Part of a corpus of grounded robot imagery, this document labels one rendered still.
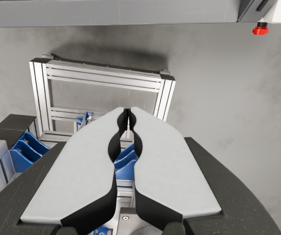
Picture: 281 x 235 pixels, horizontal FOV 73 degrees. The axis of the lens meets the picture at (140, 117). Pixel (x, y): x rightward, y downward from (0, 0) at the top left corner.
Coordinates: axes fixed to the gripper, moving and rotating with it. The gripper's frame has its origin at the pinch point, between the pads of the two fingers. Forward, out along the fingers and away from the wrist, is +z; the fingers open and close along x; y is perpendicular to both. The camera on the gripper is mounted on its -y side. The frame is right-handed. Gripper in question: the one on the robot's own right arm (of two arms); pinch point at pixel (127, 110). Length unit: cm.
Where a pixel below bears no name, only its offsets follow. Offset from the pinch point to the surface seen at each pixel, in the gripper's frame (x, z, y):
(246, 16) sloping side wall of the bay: 19.7, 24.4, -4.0
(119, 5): -1.7, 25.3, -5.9
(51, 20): -13.3, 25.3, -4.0
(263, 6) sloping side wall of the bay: 21.0, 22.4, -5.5
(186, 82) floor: 39, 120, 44
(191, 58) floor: 40, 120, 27
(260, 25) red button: 32, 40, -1
